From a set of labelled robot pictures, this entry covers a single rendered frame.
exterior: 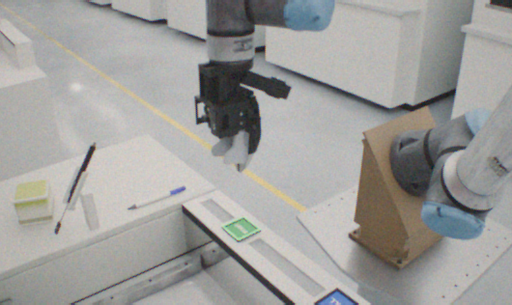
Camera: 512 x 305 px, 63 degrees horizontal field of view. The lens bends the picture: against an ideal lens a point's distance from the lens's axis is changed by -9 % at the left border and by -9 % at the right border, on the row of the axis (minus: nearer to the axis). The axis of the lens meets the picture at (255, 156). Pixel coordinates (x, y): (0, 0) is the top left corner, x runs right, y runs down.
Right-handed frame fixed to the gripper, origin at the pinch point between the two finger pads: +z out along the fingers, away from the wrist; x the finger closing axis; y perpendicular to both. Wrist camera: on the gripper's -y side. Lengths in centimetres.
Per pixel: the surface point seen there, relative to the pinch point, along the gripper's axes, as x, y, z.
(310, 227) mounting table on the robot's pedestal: -4.7, -23.8, 28.7
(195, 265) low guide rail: -8.0, 7.3, 26.4
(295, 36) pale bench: -261, -256, 67
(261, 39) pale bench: -354, -289, 94
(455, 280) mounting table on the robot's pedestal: 31, -35, 29
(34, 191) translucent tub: -27.5, 32.9, 7.4
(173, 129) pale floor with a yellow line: -231, -103, 111
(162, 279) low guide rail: -8.0, 15.4, 25.9
